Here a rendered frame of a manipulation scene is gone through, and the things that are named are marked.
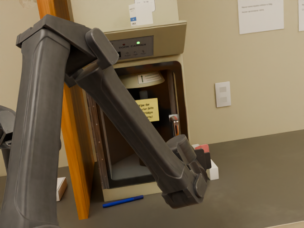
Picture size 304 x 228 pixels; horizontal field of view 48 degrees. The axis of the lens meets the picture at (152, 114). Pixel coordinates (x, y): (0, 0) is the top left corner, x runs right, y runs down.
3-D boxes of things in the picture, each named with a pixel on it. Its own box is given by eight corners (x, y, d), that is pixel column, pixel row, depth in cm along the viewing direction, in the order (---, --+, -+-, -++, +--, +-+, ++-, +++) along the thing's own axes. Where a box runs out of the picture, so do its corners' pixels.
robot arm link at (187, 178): (43, 61, 61) (86, 35, 56) (58, 48, 66) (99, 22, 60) (168, 216, 77) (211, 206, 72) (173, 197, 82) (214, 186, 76)
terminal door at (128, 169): (104, 188, 116) (84, 72, 106) (192, 174, 119) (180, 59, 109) (104, 190, 115) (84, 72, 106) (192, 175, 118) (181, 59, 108)
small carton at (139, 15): (130, 26, 101) (128, 5, 100) (146, 24, 103) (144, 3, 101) (137, 25, 97) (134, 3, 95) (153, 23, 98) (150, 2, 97)
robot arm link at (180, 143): (168, 208, 77) (201, 200, 73) (144, 166, 75) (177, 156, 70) (183, 178, 87) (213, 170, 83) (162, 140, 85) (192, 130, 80)
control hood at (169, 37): (80, 66, 106) (75, 33, 104) (182, 53, 109) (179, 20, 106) (77, 70, 95) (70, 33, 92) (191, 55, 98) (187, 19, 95)
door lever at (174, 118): (179, 142, 115) (172, 143, 114) (176, 115, 112) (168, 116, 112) (182, 147, 109) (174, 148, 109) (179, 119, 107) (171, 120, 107)
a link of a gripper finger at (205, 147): (177, 141, 99) (183, 150, 90) (201, 137, 99) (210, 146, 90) (180, 163, 100) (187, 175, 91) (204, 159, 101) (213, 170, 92)
